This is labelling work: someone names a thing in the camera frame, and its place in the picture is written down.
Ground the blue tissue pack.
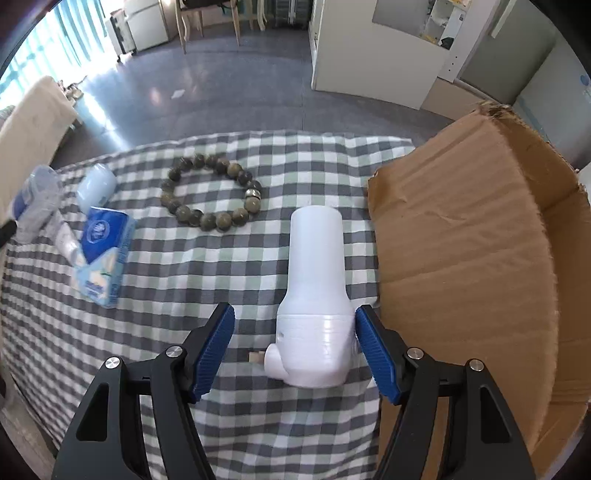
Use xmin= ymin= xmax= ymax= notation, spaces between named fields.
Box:
xmin=72 ymin=207 xmax=136 ymax=308

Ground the white plastic bottle-shaped device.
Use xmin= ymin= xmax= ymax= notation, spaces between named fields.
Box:
xmin=263 ymin=205 xmax=355 ymax=389

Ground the clear floss pick jar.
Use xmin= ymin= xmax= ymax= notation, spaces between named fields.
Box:
xmin=11 ymin=165 xmax=62 ymax=244

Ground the dark bead bracelet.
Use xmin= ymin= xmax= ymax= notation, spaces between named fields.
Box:
xmin=159 ymin=153 xmax=264 ymax=232

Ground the white cream tube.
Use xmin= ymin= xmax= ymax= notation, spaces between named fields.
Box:
xmin=47 ymin=210 xmax=87 ymax=268

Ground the brown cardboard box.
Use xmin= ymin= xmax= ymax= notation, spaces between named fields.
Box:
xmin=368 ymin=102 xmax=590 ymax=477

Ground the checkered tablecloth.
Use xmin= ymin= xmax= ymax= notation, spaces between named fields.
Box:
xmin=1 ymin=131 xmax=414 ymax=479

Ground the light blue earbuds case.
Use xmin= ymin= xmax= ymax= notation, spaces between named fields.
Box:
xmin=76 ymin=163 xmax=117 ymax=215

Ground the white partition cabinet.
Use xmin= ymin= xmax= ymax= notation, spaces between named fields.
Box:
xmin=310 ymin=1 xmax=499 ymax=110

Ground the white mini fridge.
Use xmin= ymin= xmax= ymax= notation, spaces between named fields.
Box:
xmin=124 ymin=0 xmax=169 ymax=52

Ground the wooden chair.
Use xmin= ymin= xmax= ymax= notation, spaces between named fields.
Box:
xmin=173 ymin=0 xmax=267 ymax=53

